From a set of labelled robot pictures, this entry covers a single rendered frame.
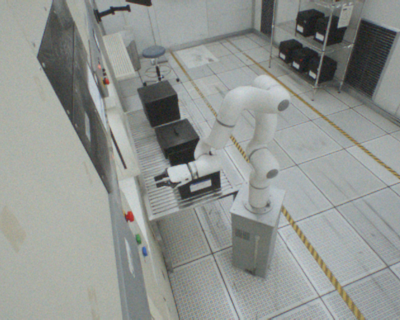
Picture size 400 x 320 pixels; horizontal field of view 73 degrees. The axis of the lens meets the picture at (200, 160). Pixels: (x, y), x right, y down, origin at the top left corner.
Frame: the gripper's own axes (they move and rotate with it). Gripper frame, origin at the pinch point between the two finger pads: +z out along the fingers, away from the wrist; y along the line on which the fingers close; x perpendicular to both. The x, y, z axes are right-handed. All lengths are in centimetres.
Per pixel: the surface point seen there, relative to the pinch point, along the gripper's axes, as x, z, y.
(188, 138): -33, -31, 65
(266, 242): -64, -53, -18
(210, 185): -37, -30, 18
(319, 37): -43, -245, 196
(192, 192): -38.4, -17.8, 18.6
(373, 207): -119, -175, 1
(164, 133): -33, -16, 79
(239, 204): -43, -43, 1
